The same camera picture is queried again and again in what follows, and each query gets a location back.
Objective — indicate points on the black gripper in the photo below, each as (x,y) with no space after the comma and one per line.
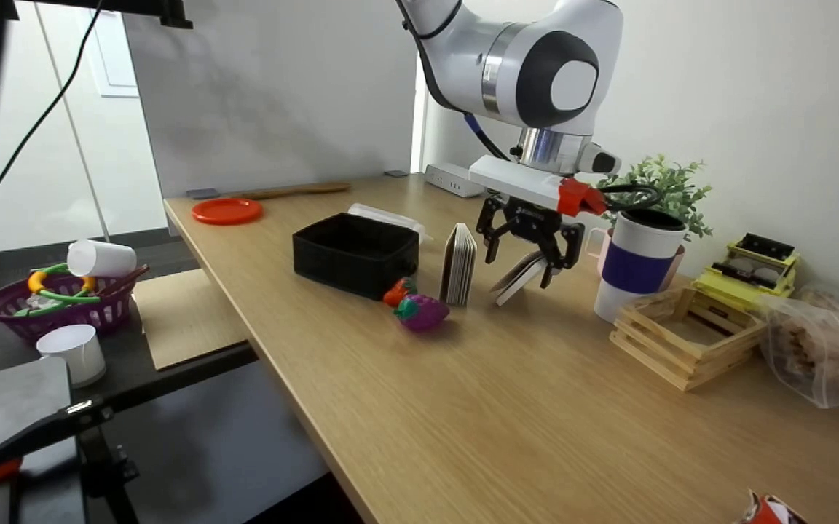
(535,220)

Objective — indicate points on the small red abc book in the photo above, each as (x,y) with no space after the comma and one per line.
(462,266)

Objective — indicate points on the white power strip box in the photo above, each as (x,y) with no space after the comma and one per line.
(449,179)

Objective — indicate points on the black plastic box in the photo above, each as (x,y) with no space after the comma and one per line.
(355,257)

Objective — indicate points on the white cup purple sleeve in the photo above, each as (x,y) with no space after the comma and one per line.
(636,266)

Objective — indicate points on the purple toy grapes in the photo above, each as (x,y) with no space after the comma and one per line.
(422,311)

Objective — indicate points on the orange toy fruit green leaves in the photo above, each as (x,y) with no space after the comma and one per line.
(393,292)

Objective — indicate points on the green plant in pink mug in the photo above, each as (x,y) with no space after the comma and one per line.
(669,186)

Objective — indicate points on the wooden slat crate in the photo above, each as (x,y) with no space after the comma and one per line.
(669,352)

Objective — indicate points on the long wooden stick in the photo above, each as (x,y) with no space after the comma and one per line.
(284,189)

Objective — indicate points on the orange round plate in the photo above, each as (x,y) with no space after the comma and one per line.
(227,209)

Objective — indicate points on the clear bag of wooden pieces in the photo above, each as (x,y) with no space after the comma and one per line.
(823,352)

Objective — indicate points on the light wooden board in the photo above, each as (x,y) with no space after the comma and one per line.
(188,316)

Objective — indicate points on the small red white packet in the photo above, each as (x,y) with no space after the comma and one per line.
(770,509)

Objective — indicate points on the white paper cup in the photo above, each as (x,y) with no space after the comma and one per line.
(102,260)
(70,349)

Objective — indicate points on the purple plastic basket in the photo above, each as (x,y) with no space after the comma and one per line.
(58,319)

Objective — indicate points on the black overhead bar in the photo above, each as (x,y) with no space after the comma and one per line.
(118,7)

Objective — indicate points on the grey flat panel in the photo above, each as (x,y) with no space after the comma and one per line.
(6,410)

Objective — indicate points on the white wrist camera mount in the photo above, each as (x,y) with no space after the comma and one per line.
(523,182)

